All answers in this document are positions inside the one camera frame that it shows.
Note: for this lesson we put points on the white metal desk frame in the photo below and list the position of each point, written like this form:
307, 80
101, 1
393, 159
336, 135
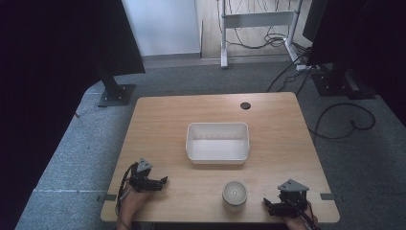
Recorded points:
258, 19

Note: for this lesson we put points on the black stand base plate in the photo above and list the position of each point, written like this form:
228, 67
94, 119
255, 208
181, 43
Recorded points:
340, 85

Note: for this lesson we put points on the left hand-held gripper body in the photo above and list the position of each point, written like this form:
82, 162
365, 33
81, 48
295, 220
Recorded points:
140, 179

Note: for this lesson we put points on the black stand with base plate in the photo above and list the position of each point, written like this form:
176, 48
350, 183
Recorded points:
115, 92

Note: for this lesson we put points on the white power strip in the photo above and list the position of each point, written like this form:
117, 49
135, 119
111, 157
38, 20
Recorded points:
304, 67

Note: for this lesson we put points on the white panel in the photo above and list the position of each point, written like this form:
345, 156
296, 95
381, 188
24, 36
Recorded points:
162, 27

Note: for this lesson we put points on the black round table grommet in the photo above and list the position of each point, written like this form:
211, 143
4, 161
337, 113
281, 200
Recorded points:
245, 105

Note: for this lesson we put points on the black monitor on stand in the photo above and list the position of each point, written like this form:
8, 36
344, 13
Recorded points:
344, 35

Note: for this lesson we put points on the black curtain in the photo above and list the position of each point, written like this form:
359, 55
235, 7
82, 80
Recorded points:
48, 80

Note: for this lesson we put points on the white plastic bin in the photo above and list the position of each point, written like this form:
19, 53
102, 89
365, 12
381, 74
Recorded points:
217, 142

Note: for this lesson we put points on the person's right hand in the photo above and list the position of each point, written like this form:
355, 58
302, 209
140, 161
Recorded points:
297, 223

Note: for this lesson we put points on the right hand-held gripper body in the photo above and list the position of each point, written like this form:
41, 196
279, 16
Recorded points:
293, 195

